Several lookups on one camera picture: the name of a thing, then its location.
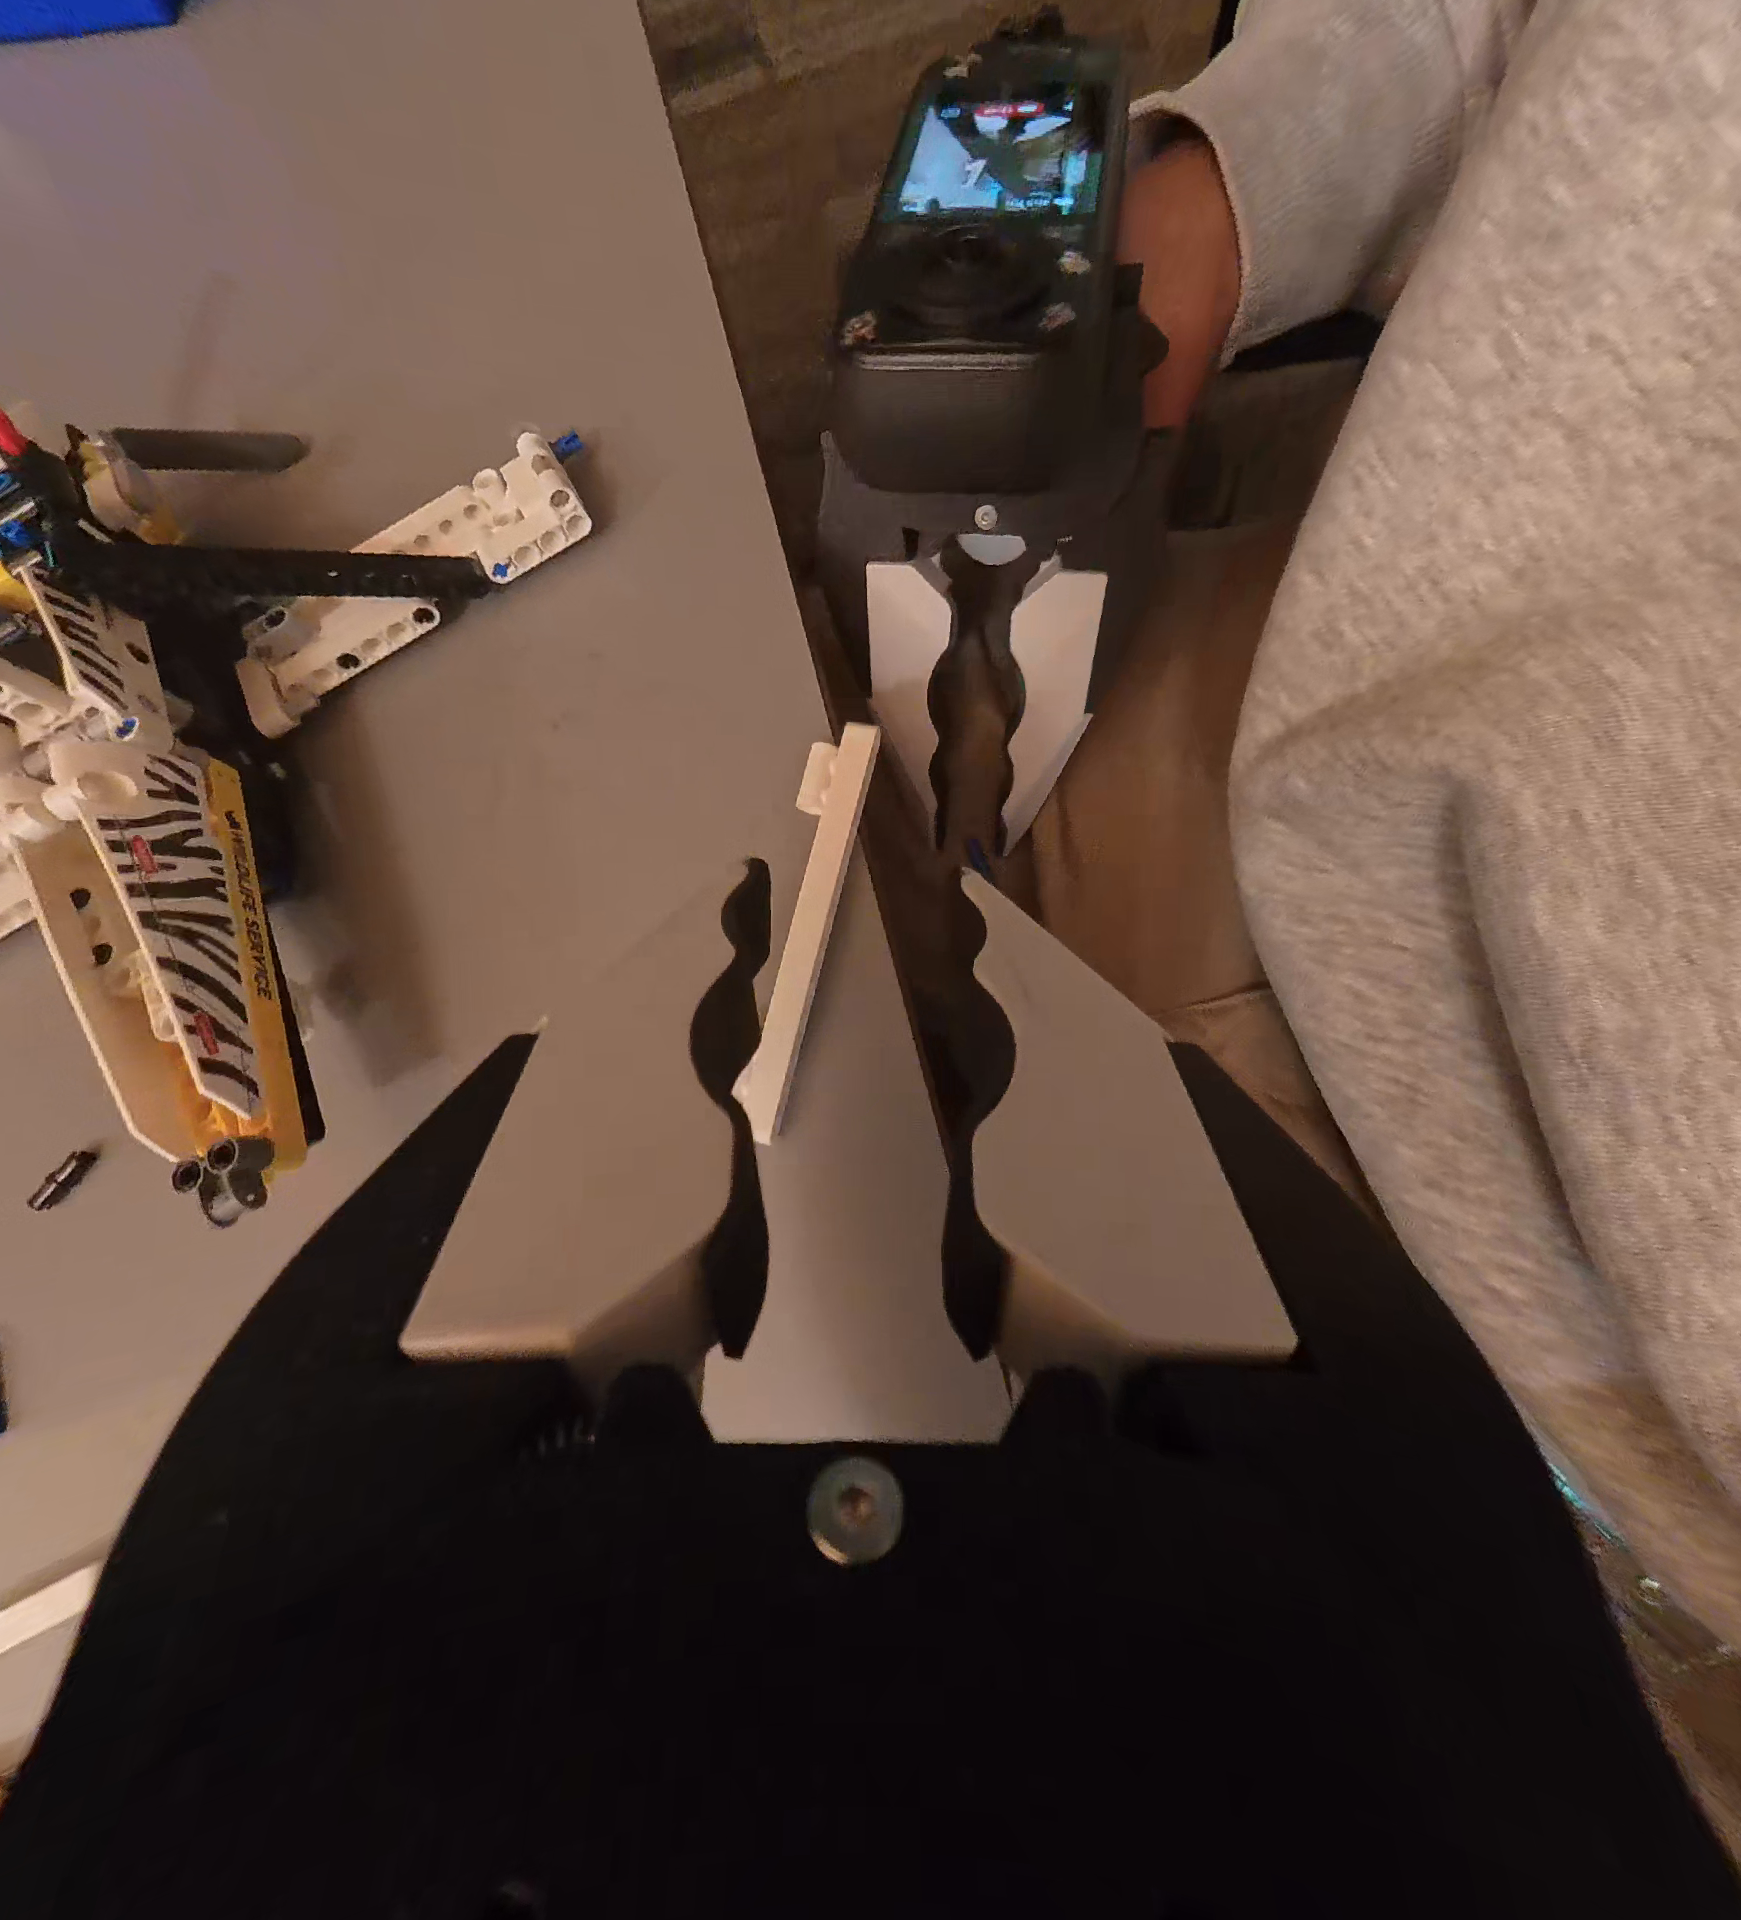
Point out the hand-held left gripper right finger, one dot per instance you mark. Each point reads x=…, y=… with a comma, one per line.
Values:
x=1111, y=1185

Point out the person in grey hoodie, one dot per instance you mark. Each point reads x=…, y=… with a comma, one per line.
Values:
x=1558, y=900

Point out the blue plastic storage bin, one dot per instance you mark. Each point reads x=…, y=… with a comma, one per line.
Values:
x=30, y=19

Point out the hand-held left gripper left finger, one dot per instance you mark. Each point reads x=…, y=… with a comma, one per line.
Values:
x=584, y=1185

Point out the zebra striped lego helicopter model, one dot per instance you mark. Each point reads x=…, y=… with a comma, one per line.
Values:
x=135, y=780

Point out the long white lego beam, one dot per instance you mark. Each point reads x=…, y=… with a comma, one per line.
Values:
x=816, y=930

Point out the person's right forearm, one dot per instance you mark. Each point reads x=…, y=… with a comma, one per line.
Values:
x=1334, y=134

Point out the black lego pin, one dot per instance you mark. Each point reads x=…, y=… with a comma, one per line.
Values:
x=64, y=1178

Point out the person's right hand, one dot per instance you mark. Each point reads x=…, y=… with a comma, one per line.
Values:
x=1185, y=271

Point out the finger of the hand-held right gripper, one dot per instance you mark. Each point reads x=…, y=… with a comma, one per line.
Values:
x=900, y=644
x=1057, y=660

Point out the short white lego plate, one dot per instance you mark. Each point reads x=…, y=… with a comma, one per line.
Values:
x=30, y=1621

